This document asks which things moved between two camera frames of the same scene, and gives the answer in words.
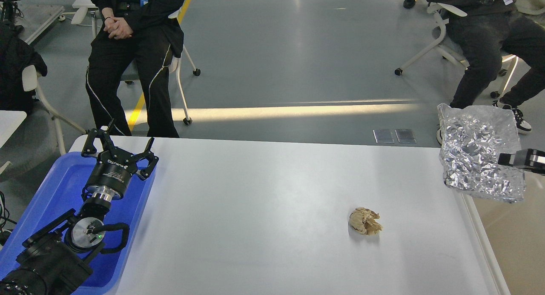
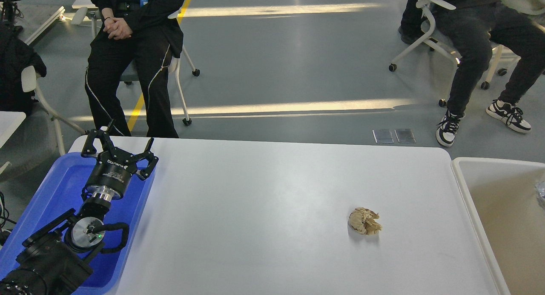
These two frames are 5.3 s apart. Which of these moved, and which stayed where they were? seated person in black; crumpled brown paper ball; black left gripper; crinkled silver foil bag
Moved: crinkled silver foil bag
Stayed: seated person in black; black left gripper; crumpled brown paper ball
